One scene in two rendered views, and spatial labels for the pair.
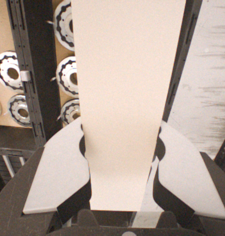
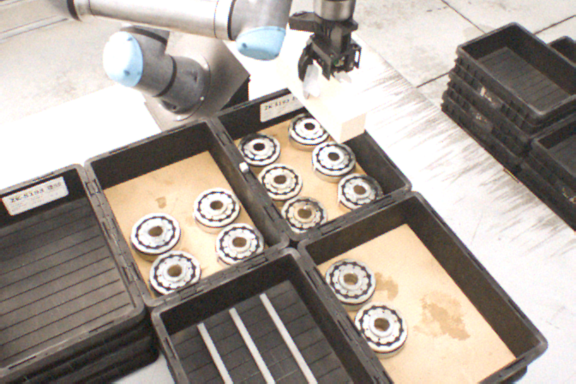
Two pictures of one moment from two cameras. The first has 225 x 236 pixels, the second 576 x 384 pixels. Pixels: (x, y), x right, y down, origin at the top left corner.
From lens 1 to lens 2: 1.23 m
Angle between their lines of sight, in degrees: 65
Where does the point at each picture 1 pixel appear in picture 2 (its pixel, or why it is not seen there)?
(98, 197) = (338, 111)
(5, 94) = (202, 250)
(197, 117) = (461, 198)
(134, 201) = (357, 105)
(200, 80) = (412, 164)
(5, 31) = (191, 189)
